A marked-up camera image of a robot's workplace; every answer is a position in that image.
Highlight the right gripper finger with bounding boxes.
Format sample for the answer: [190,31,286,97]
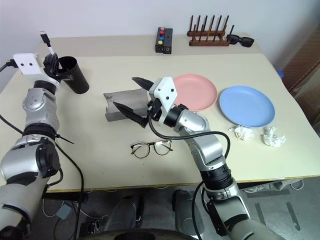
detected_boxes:
[131,76,156,92]
[112,100,149,129]

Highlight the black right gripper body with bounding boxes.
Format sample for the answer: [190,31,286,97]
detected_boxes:
[145,96,164,125]

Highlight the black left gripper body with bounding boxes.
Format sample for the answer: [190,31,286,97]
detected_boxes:
[42,65,75,84]

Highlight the black and white marker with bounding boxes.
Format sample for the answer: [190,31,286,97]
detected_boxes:
[39,30,62,72]

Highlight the grey open glasses case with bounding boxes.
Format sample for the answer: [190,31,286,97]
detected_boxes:
[103,87,151,123]

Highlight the black cup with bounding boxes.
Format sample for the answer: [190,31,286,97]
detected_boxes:
[57,56,90,96]

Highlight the brown thin-framed eyeglasses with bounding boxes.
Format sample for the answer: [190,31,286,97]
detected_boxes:
[130,139,174,159]

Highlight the black box with coloured buttons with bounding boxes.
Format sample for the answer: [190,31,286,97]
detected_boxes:
[154,26,166,54]

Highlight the pink plate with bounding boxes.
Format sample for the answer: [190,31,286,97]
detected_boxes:
[172,73,218,113]

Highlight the black zip tie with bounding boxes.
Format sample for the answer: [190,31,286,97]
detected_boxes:
[55,134,75,145]

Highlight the dark wooden peg rack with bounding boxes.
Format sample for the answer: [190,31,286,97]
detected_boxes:
[187,14,231,48]

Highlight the crumpled white tissue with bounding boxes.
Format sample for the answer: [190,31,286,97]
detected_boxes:
[227,125,256,142]
[260,126,287,149]

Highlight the blue plate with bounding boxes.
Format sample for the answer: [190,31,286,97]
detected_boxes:
[219,85,277,129]

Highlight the dark rounded robot leg shape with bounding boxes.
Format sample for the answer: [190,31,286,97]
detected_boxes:
[103,193,146,233]
[171,189,201,234]

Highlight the black sunglasses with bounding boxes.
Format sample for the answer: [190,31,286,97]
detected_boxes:
[225,24,256,49]

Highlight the small grey floor box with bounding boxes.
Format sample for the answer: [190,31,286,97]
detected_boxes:
[55,203,74,221]

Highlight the dark rounded robot torso edge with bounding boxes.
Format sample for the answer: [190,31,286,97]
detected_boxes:
[93,227,195,240]

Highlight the brown cardboard box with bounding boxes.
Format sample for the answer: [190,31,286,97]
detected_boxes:
[281,26,320,132]

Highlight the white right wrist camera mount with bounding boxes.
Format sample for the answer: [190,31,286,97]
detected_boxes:
[148,76,179,125]

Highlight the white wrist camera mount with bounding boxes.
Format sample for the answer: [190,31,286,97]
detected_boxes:
[148,76,179,125]
[12,52,45,76]

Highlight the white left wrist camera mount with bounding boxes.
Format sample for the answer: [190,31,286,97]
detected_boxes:
[12,52,45,76]

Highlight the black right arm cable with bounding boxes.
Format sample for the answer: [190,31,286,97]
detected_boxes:
[146,113,231,240]

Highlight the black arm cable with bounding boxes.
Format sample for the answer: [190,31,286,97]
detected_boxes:
[0,59,85,235]
[146,113,231,240]

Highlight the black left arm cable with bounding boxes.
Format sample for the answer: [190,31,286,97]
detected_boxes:
[0,59,85,235]

